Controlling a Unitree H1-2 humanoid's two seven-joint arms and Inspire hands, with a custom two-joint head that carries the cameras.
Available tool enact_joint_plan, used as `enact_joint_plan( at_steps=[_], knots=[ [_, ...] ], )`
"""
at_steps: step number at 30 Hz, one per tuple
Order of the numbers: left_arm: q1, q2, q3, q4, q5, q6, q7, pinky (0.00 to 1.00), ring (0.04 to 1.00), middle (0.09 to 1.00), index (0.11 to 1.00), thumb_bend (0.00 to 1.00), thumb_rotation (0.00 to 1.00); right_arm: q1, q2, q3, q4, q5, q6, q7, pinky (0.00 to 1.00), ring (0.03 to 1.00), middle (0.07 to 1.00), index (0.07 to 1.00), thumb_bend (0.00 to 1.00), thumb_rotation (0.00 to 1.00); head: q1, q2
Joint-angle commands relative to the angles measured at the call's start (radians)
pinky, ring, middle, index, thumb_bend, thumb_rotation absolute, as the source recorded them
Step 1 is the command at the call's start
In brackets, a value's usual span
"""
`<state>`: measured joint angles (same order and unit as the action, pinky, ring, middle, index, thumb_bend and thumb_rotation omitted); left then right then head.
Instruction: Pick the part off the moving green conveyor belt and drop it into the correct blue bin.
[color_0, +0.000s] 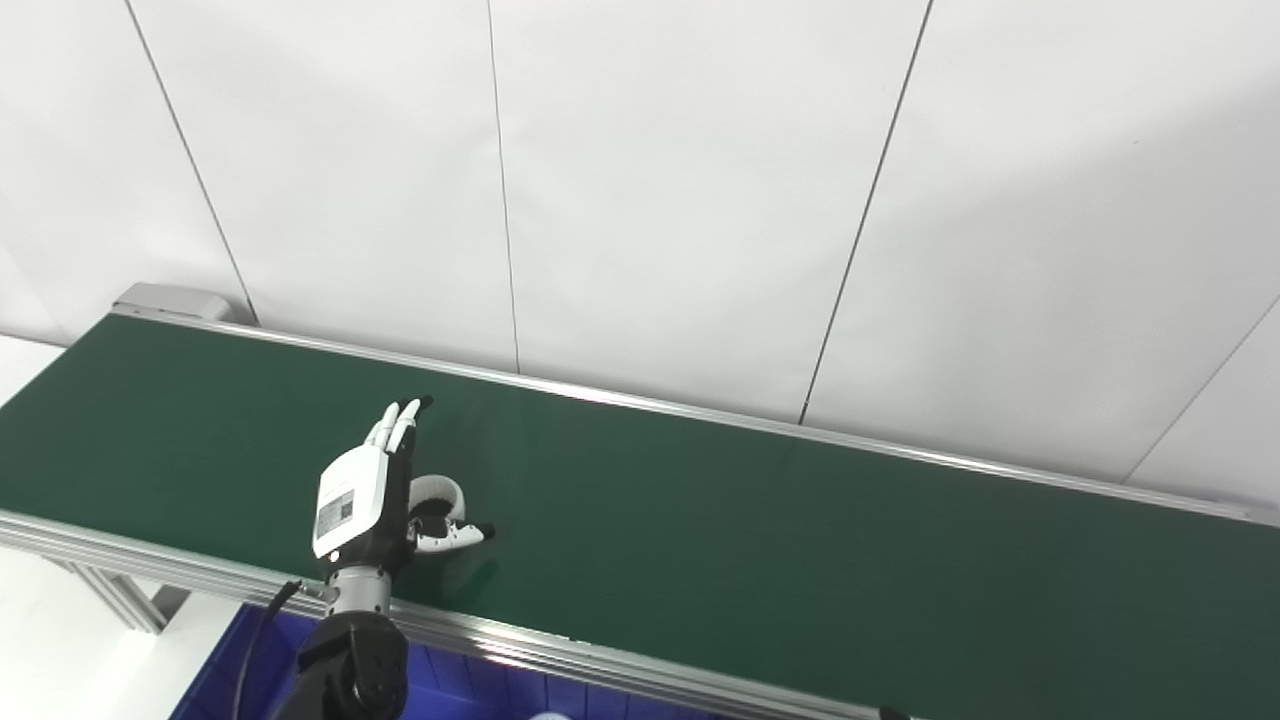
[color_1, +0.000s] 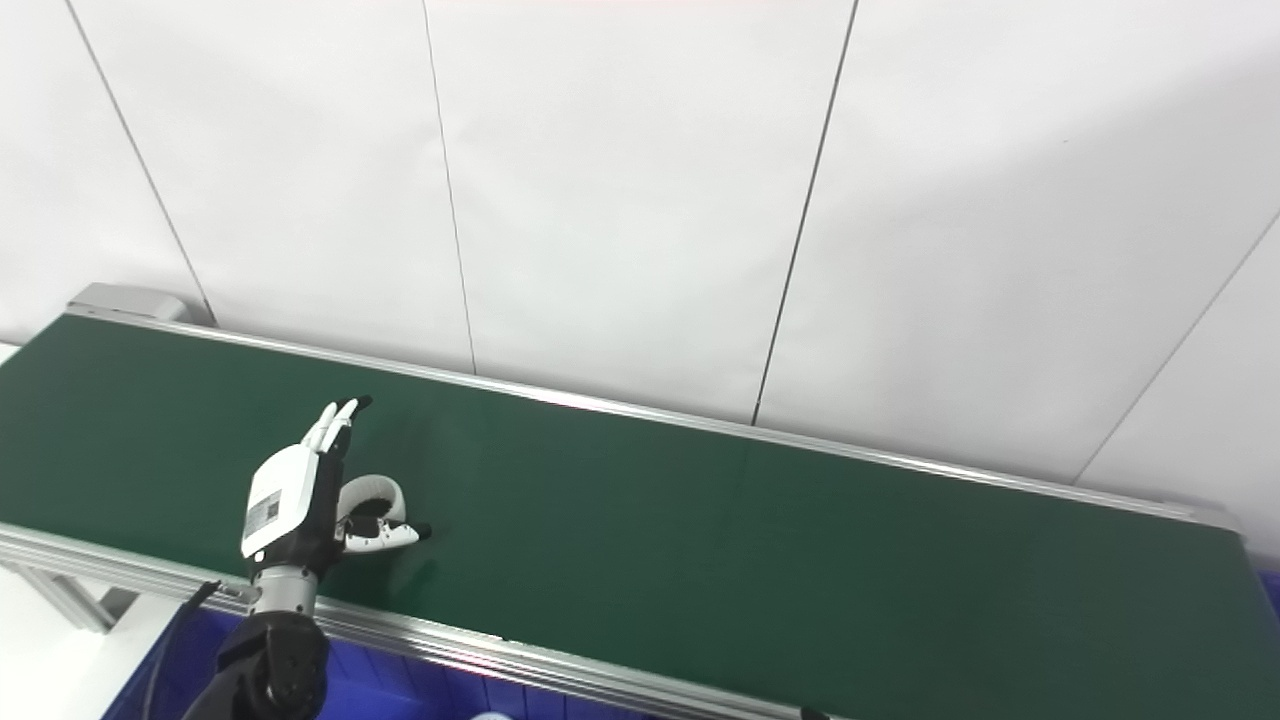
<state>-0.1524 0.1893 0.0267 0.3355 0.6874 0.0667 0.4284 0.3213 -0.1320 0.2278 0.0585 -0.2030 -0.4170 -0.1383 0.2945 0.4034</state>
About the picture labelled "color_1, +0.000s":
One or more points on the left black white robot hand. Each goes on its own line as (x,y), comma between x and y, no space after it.
(285,500)

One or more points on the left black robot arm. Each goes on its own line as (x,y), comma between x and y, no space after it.
(270,660)

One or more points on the blue bin with white parts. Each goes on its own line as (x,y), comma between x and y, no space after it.
(370,680)

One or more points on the green conveyor belt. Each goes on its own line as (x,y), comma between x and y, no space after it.
(700,550)
(450,640)

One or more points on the grey conveyor end cover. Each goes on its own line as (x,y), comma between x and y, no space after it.
(130,298)

